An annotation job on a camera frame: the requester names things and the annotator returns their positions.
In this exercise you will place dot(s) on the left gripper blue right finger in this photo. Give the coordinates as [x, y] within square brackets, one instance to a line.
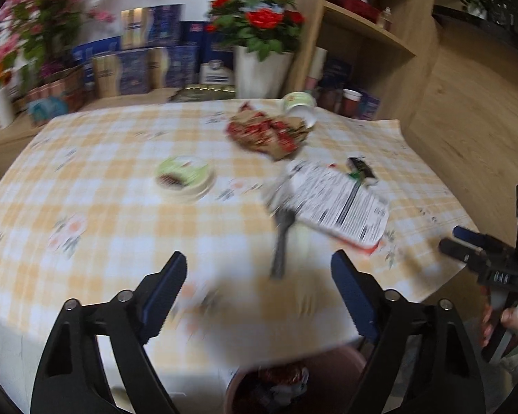
[359, 291]

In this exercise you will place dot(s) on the wooden shelf unit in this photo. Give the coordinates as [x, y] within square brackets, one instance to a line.
[392, 64]

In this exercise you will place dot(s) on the yellow plaid floral tablecloth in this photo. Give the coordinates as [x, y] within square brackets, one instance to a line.
[79, 219]

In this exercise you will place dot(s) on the blue gold gift box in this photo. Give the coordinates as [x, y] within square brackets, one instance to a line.
[158, 26]
[172, 66]
[124, 72]

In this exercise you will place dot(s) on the clear glass bottle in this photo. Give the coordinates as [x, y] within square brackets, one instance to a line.
[385, 19]

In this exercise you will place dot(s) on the blue white supplement box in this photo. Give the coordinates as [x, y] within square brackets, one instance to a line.
[215, 72]

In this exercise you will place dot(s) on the black plastic spoon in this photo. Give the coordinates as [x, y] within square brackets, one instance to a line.
[276, 196]

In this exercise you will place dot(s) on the black tissue packet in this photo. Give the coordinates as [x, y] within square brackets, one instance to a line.
[361, 171]

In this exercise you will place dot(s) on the blue gold gift box right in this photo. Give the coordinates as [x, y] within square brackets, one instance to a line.
[172, 66]

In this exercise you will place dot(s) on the person's right hand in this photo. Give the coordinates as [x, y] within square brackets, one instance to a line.
[509, 320]

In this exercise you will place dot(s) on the green foil packet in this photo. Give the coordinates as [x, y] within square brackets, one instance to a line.
[344, 170]

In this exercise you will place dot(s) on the white printed package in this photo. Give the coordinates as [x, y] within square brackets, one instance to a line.
[330, 198]

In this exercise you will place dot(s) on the blue gold gift box top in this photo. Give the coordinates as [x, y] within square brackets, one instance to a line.
[158, 26]

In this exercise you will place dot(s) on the blue gold gift box left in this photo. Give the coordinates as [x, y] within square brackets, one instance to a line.
[124, 72]

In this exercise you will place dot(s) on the green white paper cup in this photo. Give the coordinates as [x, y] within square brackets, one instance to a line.
[302, 105]

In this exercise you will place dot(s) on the white flower pot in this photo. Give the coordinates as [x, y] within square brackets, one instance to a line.
[256, 79]

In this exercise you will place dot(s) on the purple small box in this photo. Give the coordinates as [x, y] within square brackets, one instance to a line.
[368, 106]

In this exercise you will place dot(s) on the pink blossom bouquet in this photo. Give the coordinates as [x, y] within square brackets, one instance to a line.
[42, 33]

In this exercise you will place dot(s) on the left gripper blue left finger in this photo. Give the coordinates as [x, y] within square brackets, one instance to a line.
[156, 295]

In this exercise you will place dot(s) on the striped woven basket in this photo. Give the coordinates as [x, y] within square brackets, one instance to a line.
[59, 97]

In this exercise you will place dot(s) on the red basket on shelf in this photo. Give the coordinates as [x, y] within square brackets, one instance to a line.
[356, 1]

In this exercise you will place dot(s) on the dark red trash bin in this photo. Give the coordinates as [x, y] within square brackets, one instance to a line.
[322, 383]

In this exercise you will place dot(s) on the white vase orange flowers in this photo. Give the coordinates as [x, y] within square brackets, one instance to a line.
[7, 115]

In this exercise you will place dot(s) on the red cup with white lid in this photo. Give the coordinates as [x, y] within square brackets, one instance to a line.
[350, 103]

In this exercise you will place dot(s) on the yogurt tub lid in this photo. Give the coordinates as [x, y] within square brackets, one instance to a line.
[183, 179]

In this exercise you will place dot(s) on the stack of paper cups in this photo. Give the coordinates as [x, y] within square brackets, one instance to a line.
[315, 69]

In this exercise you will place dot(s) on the gold green tray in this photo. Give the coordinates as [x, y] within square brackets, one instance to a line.
[203, 92]

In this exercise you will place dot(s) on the red rose plant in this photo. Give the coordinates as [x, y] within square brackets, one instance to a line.
[261, 26]

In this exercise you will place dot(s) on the brown red wrapper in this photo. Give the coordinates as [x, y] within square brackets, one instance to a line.
[278, 137]

